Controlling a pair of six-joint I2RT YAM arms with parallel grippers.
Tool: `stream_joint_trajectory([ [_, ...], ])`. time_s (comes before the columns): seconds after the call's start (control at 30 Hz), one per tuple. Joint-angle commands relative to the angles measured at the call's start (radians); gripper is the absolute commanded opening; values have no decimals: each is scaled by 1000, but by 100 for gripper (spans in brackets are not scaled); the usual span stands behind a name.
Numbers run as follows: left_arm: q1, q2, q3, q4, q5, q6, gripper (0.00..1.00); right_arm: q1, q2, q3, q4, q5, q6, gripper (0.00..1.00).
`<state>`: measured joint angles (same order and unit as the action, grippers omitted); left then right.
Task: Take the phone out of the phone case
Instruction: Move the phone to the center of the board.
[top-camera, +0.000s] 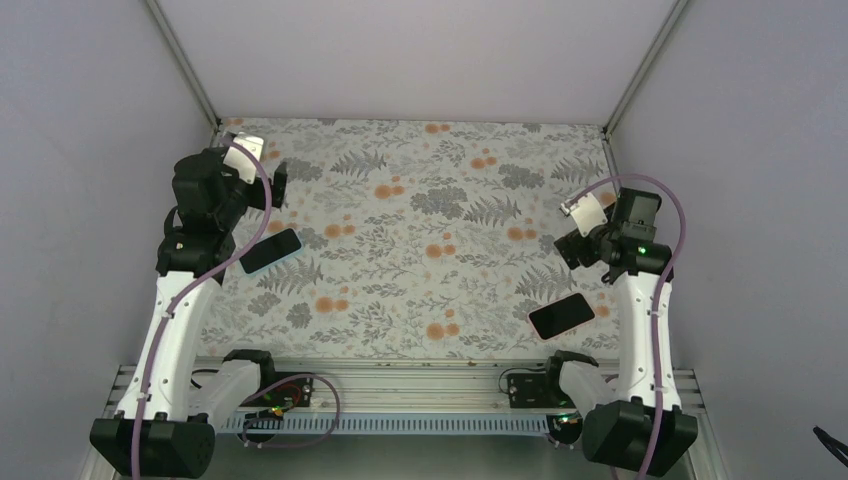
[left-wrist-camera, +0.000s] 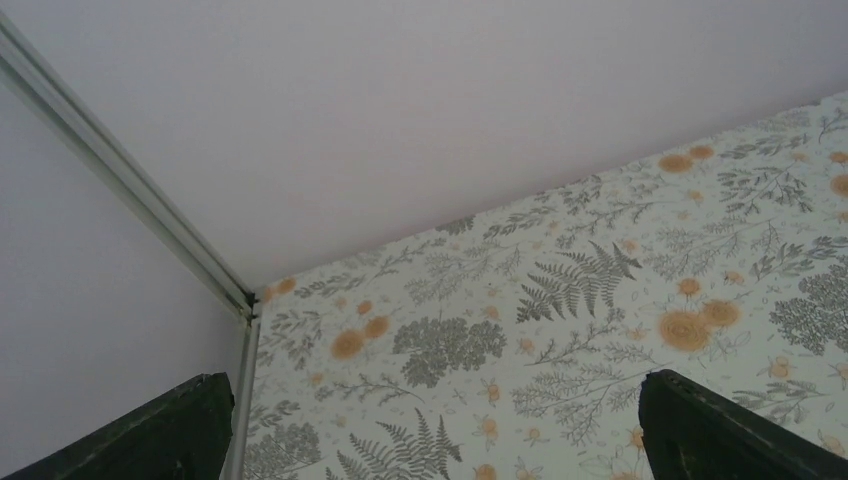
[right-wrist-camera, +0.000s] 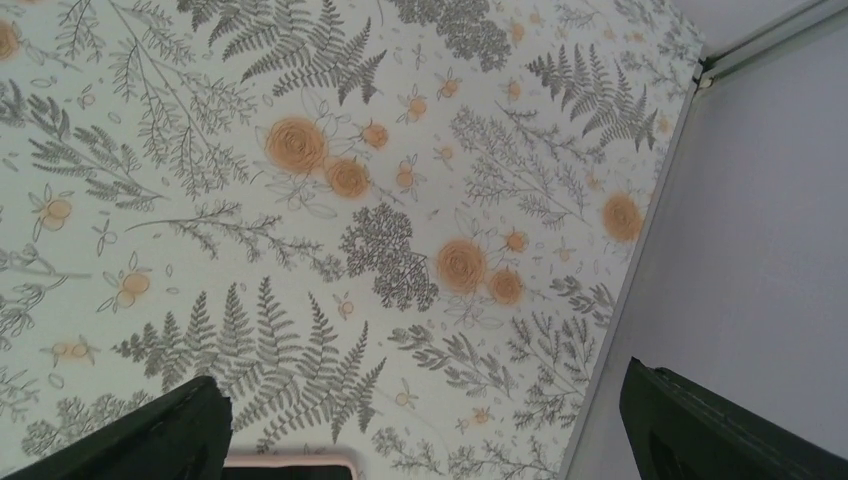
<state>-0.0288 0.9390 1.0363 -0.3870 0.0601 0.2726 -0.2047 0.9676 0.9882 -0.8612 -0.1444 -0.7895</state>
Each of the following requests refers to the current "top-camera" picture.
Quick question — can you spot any pink phone case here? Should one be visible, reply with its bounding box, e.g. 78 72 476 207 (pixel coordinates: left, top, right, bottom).
527 292 597 342

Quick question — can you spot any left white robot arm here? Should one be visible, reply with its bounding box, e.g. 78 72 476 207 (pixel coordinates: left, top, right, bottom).
89 132 287 479

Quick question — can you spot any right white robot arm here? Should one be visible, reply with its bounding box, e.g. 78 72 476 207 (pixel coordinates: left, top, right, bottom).
541 188 698 479

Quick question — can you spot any phone in light blue case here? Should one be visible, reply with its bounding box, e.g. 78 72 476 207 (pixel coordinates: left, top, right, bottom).
239 229 303 274

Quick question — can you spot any floral patterned table mat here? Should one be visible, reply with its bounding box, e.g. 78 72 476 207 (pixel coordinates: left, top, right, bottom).
199 117 619 360

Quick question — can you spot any black object at edge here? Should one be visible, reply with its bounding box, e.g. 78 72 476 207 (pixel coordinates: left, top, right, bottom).
812 426 848 467

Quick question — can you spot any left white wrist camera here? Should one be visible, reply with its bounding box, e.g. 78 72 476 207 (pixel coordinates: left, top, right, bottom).
223 131 266 185

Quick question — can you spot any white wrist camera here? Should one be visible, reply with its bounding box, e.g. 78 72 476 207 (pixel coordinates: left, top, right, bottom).
560 193 608 237
223 131 266 185

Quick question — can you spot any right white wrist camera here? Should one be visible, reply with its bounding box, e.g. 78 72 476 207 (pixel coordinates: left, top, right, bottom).
560 193 608 237

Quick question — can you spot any left aluminium corner post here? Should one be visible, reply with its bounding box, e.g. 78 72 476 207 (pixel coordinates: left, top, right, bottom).
144 0 221 131

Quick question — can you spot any aluminium corner post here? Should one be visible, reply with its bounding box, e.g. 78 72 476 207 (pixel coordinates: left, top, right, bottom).
144 0 221 131
603 0 690 140

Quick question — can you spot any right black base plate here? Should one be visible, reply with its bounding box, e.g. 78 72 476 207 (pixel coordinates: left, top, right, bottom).
505 371 571 409

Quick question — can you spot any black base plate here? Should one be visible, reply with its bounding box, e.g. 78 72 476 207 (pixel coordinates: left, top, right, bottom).
242 377 314 410
505 371 571 409

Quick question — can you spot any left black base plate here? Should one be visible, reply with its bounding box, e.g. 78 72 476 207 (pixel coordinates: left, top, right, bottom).
242 377 314 410

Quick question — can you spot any right aluminium corner post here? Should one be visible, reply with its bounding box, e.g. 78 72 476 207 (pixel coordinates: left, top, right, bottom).
603 0 690 140

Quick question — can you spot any slotted grey cable duct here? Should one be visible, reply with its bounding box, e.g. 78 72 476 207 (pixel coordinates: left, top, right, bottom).
248 413 550 436

